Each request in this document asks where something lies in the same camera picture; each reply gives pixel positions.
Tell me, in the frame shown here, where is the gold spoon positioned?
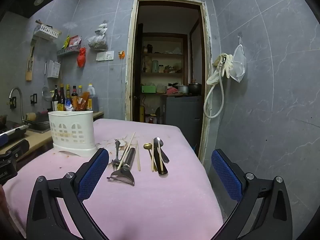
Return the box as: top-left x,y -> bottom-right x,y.
143,143 -> 158,172

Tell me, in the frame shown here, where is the kitchen sink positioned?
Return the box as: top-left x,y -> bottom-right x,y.
24,112 -> 50,133

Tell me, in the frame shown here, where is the dark sauce bottle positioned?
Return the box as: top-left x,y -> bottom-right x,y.
58,84 -> 66,112
51,85 -> 60,112

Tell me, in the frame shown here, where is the steel faucet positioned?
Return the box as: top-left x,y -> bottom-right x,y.
9,87 -> 25,124

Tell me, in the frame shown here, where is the wooden cutting board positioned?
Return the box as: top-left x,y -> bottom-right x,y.
25,39 -> 37,82

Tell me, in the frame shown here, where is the red packet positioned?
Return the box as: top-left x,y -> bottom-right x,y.
69,35 -> 82,47

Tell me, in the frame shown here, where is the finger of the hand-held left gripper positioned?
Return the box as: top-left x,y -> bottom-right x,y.
5,140 -> 30,162

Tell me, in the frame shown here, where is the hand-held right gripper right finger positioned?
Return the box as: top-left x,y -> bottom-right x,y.
211,149 -> 293,240

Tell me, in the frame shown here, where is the silver fork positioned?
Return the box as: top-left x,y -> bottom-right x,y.
112,140 -> 125,172

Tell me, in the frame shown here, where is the black pot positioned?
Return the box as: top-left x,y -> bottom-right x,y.
187,83 -> 202,95

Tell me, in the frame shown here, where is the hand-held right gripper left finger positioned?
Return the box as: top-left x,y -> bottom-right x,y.
26,148 -> 110,240

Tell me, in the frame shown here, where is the wooden storage shelf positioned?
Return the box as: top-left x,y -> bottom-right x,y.
140,32 -> 188,98

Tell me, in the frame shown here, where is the clear plastic bag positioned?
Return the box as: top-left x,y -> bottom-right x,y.
87,21 -> 108,51

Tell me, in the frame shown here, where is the wooden chopstick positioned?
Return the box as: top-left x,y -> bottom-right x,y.
136,141 -> 141,172
117,132 -> 136,170
157,140 -> 164,174

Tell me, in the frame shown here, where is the white wall outlet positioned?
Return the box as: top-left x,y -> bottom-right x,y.
96,51 -> 115,62

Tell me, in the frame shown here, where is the white hanging box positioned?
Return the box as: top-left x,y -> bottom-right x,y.
47,60 -> 61,78

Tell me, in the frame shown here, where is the pink floral tablecloth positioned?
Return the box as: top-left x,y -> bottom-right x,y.
2,119 -> 224,240

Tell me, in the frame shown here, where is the steel peeler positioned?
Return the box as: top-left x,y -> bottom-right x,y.
107,147 -> 137,187

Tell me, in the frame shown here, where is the orange packet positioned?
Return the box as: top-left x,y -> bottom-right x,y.
75,92 -> 90,111

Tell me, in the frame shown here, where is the white plastic utensil holder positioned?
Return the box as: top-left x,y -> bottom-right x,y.
48,110 -> 98,157

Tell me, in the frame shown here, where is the dark-handled utensil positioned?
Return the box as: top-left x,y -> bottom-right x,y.
160,141 -> 170,163

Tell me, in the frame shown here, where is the red plastic bag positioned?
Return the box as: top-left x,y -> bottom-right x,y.
77,47 -> 87,68

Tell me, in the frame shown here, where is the metal strainer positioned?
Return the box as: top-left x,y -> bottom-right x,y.
42,61 -> 50,102

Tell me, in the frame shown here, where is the white jug yellow cap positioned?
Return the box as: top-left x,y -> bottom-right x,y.
86,83 -> 97,110

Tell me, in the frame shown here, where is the worn door frame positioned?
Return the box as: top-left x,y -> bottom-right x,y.
124,0 -> 213,165

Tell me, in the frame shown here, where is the white hose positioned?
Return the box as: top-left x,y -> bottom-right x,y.
203,55 -> 225,119

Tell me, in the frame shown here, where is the grey wall shelf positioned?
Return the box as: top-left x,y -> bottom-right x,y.
56,44 -> 82,57

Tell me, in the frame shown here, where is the blue label bottle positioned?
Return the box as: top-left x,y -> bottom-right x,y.
64,84 -> 75,112

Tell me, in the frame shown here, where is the kitchen counter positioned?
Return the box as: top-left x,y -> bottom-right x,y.
0,111 -> 104,165

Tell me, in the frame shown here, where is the black-handled silver spoon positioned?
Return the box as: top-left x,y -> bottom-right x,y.
153,137 -> 168,177

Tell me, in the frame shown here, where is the white wall basket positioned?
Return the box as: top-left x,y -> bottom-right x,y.
33,20 -> 62,40

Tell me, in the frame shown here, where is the white mesh bag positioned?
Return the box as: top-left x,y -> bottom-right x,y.
231,36 -> 247,83

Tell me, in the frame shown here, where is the grey cabinet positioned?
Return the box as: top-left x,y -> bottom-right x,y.
165,95 -> 203,132

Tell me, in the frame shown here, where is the red cap sauce bottle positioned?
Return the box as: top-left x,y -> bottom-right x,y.
71,86 -> 78,110

